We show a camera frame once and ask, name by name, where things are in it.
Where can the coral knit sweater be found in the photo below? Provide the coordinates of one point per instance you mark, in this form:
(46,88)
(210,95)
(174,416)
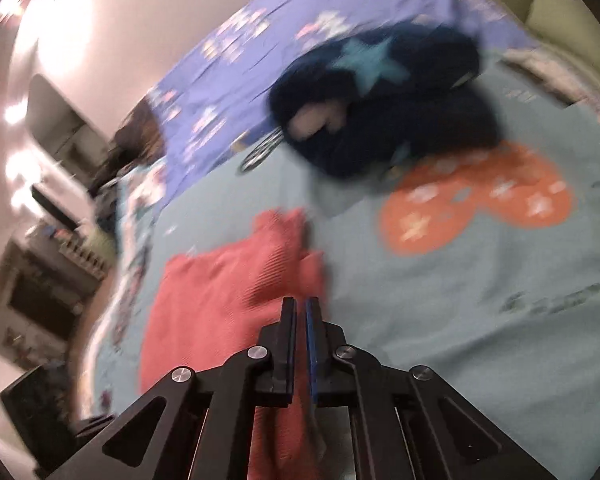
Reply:
(215,300)

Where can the green striped pillow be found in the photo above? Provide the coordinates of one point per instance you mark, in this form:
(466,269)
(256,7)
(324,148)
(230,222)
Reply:
(565,20)

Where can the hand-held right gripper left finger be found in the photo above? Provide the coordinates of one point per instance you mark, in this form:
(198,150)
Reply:
(286,340)

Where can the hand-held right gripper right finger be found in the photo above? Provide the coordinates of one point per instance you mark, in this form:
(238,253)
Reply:
(314,350)

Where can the teal printed bed sheet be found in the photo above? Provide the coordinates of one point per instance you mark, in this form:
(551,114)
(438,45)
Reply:
(480,335)

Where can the white wall unit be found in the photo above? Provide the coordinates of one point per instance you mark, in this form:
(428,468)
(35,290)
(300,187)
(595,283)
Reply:
(55,120)

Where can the cluttered shelf unit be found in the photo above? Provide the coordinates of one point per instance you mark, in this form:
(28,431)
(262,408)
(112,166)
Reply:
(40,285)

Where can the navy star fleece garment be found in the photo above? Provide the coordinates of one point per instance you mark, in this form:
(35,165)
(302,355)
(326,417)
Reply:
(430,125)

